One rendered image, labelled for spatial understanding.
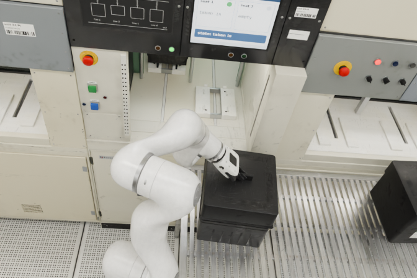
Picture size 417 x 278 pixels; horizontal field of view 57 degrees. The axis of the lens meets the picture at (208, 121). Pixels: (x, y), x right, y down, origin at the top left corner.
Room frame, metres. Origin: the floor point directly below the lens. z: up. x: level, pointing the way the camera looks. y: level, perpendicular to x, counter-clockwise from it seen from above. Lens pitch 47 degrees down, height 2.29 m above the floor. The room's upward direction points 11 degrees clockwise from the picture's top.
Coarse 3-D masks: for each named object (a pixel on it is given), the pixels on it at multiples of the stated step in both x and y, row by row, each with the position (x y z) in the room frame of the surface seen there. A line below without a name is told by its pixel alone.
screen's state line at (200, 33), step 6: (198, 30) 1.14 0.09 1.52; (204, 30) 1.15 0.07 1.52; (210, 30) 1.15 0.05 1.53; (216, 30) 1.15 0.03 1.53; (198, 36) 1.14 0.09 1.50; (204, 36) 1.15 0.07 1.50; (210, 36) 1.15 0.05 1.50; (216, 36) 1.15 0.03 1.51; (222, 36) 1.15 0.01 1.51; (228, 36) 1.16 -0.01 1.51; (234, 36) 1.16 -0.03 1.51; (240, 36) 1.16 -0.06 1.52; (246, 36) 1.17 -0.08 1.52; (252, 36) 1.17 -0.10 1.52; (258, 36) 1.17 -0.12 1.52; (264, 36) 1.18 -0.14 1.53; (258, 42) 1.17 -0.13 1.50; (264, 42) 1.18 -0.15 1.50
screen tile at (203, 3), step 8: (200, 0) 1.14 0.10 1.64; (208, 0) 1.15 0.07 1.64; (216, 0) 1.15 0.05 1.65; (224, 0) 1.15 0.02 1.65; (200, 8) 1.14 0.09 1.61; (208, 8) 1.15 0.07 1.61; (216, 8) 1.15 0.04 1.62; (224, 8) 1.15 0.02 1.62; (232, 8) 1.16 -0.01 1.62; (200, 16) 1.14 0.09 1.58; (208, 16) 1.15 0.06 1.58; (224, 16) 1.15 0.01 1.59; (232, 16) 1.16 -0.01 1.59; (200, 24) 1.14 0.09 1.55; (208, 24) 1.15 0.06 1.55; (216, 24) 1.15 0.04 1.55; (224, 24) 1.15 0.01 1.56
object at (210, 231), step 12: (204, 228) 0.75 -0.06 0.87; (216, 228) 0.75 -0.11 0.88; (228, 228) 0.75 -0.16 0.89; (240, 228) 0.75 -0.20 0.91; (252, 228) 0.76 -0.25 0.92; (264, 228) 0.76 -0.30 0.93; (204, 240) 0.75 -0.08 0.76; (216, 240) 0.75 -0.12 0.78; (228, 240) 0.75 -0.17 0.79; (240, 240) 0.76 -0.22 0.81; (252, 240) 0.76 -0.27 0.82
